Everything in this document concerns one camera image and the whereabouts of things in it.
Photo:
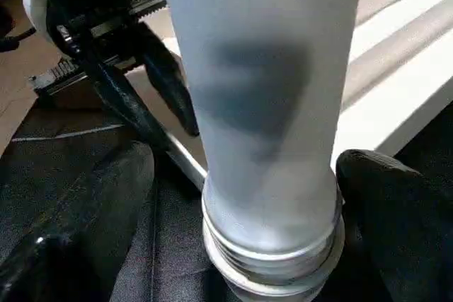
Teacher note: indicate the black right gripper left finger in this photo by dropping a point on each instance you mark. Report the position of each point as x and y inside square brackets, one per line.
[67, 238]

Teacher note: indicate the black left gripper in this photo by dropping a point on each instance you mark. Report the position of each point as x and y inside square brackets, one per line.
[92, 12]

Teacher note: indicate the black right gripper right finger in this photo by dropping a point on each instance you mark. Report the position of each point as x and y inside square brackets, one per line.
[403, 224]

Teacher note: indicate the white plastic table leg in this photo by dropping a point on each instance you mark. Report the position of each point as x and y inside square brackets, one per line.
[262, 104]

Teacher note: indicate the white plastic table top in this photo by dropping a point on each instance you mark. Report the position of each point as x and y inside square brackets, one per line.
[403, 54]

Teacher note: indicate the black work mat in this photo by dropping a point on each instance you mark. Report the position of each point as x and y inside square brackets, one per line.
[42, 167]

